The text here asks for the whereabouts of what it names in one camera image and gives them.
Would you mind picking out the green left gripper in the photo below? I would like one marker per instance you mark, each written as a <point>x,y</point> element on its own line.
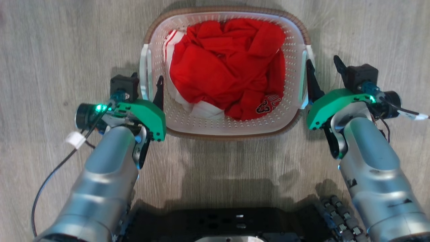
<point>147,116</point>

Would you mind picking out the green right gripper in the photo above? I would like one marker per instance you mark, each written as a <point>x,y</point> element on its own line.
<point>327,106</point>

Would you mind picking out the white perforated plastic laundry basket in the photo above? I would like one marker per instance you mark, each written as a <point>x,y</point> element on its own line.
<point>215,126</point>

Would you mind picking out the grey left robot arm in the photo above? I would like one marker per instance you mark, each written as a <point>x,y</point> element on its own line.
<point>100,181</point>

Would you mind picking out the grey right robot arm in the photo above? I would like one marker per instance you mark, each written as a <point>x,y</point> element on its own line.
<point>373,168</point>

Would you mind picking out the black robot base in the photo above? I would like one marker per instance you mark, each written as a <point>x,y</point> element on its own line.
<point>221,223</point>

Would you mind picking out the red and white jersey garment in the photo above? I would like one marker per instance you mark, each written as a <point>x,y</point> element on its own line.
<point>218,67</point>

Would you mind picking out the black roller omni wheel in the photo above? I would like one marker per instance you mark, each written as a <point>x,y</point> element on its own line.
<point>341,218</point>

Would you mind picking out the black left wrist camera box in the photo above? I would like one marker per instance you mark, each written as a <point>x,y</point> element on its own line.
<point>123,85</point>

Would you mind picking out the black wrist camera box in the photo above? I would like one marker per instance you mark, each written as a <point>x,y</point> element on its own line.
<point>362,76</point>
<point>123,85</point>

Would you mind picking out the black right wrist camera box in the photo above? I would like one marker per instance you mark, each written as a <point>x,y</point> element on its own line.
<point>362,76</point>

